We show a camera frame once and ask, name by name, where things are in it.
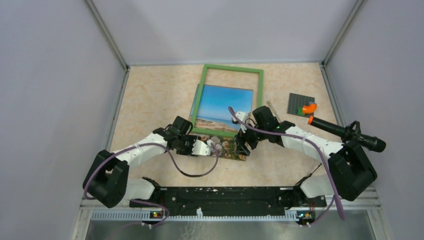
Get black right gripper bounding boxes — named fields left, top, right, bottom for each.
left=234, top=119, right=267, bottom=156

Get beach landscape photo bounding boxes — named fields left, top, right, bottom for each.
left=194, top=84, right=254, bottom=162

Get clear handle screwdriver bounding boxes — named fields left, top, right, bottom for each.
left=266, top=100, right=281, bottom=122

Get green wooden picture frame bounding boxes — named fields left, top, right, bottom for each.
left=189, top=64, right=264, bottom=138

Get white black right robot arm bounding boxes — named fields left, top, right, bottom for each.
left=228, top=106, right=386, bottom=206

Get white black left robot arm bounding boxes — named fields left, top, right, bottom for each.
left=82, top=116, right=210, bottom=208

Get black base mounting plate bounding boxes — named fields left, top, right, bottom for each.
left=148, top=186, right=327, bottom=217

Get green building brick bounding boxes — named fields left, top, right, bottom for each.
left=297, top=107, right=305, bottom=116

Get grey building brick plate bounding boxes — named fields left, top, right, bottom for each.
left=286, top=93, right=315, bottom=118

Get orange plastic piece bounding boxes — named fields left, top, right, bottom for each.
left=301, top=102, right=318, bottom=115

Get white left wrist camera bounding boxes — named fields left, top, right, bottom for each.
left=191, top=139, right=213, bottom=156

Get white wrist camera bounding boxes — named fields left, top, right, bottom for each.
left=191, top=139, right=213, bottom=156
left=232, top=111, right=249, bottom=125

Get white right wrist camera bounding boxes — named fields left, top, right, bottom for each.
left=232, top=111, right=249, bottom=125

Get black camera on tripod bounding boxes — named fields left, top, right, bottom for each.
left=308, top=116, right=387, bottom=153

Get aluminium front rail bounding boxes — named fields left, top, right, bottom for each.
left=71, top=187, right=393, bottom=240

